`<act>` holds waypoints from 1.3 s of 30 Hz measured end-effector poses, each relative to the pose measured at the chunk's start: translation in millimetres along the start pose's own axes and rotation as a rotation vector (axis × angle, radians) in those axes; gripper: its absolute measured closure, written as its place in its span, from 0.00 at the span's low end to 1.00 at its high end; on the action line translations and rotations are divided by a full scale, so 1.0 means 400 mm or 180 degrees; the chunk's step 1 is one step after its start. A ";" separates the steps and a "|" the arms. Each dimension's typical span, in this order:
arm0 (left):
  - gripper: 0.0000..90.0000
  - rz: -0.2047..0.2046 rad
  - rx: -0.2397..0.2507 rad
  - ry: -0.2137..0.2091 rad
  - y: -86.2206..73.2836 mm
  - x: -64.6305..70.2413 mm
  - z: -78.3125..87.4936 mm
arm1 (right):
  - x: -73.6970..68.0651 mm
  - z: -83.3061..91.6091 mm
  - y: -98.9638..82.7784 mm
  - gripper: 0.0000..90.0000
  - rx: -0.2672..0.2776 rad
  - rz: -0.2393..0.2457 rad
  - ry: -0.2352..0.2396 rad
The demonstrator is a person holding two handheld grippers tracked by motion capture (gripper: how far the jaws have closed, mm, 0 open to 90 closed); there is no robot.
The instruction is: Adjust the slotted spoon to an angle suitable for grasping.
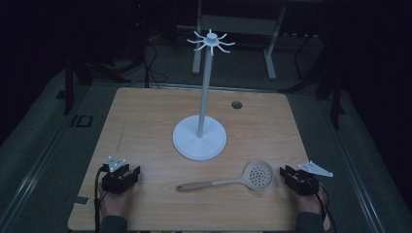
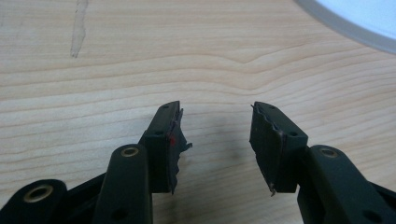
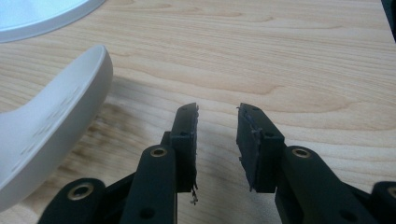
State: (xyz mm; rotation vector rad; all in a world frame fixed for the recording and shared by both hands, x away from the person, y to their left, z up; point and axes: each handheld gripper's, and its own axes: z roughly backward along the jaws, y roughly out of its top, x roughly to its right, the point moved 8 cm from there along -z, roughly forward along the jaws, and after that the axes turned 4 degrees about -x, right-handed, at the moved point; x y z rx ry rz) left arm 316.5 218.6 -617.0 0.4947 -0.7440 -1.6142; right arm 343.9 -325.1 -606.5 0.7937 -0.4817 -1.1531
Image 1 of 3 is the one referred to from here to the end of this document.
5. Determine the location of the black metal stand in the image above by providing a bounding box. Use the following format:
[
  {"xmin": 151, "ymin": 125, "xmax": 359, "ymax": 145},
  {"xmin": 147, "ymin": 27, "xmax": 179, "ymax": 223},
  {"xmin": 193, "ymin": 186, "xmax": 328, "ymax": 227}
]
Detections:
[
  {"xmin": 54, "ymin": 48, "xmax": 132, "ymax": 117},
  {"xmin": 280, "ymin": 35, "xmax": 347, "ymax": 131}
]

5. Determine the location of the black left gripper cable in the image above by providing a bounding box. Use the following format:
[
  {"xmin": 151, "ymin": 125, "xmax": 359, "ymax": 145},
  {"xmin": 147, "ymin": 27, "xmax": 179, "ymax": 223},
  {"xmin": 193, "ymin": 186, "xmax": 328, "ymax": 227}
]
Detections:
[{"xmin": 93, "ymin": 164, "xmax": 110, "ymax": 233}]

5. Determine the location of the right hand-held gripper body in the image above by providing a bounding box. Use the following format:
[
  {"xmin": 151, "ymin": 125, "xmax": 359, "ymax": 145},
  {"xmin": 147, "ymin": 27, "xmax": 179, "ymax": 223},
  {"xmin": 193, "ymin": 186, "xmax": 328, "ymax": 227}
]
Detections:
[{"xmin": 287, "ymin": 160, "xmax": 334, "ymax": 197}]

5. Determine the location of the white utensil rack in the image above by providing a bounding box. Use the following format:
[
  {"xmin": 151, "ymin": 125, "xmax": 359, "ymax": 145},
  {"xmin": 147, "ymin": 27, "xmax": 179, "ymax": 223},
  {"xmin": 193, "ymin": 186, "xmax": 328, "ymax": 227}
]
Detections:
[{"xmin": 172, "ymin": 28, "xmax": 237, "ymax": 162}]

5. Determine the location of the person's right hand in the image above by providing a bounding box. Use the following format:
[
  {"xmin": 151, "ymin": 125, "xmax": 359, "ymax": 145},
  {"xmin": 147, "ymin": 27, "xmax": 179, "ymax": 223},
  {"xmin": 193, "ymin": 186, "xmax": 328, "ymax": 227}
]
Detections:
[{"xmin": 293, "ymin": 183, "xmax": 327, "ymax": 217}]

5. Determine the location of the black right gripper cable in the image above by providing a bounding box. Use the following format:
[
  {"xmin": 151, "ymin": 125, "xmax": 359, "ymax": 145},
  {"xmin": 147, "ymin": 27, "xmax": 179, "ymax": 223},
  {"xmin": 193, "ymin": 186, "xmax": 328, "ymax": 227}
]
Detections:
[{"xmin": 314, "ymin": 181, "xmax": 338, "ymax": 233}]

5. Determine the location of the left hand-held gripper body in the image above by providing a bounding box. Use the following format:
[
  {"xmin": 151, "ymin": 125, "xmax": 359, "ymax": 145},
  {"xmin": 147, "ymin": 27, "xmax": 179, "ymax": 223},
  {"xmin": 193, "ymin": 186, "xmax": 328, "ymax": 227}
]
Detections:
[{"xmin": 101, "ymin": 155, "xmax": 133, "ymax": 195}]

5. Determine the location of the white metal desk frame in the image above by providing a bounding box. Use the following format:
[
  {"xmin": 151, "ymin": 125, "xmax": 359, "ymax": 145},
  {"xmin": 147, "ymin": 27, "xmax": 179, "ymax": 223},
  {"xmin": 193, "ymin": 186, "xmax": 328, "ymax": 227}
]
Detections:
[{"xmin": 191, "ymin": 0, "xmax": 289, "ymax": 82}]

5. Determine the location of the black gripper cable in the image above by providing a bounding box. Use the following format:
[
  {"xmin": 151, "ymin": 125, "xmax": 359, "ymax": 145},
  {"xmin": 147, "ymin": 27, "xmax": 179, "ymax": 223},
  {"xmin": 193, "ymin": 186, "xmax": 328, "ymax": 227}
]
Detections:
[
  {"xmin": 314, "ymin": 181, "xmax": 338, "ymax": 233},
  {"xmin": 93, "ymin": 164, "xmax": 110, "ymax": 233}
]

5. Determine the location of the beige slotted spoon wooden handle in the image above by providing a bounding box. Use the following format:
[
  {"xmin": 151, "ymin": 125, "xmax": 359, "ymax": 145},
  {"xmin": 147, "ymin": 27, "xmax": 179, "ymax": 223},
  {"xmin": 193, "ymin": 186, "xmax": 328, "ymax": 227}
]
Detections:
[{"xmin": 175, "ymin": 160, "xmax": 275, "ymax": 192}]

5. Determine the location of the black floor cable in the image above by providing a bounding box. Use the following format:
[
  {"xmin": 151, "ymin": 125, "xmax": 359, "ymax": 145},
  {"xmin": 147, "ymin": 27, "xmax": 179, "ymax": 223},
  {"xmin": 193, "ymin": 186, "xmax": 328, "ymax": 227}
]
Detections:
[{"xmin": 139, "ymin": 32, "xmax": 169, "ymax": 89}]

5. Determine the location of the person's left hand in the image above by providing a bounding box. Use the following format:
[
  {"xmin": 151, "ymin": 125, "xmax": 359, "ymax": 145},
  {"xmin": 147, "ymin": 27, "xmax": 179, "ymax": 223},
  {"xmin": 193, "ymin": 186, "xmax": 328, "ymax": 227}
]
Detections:
[{"xmin": 98, "ymin": 182, "xmax": 136, "ymax": 219}]

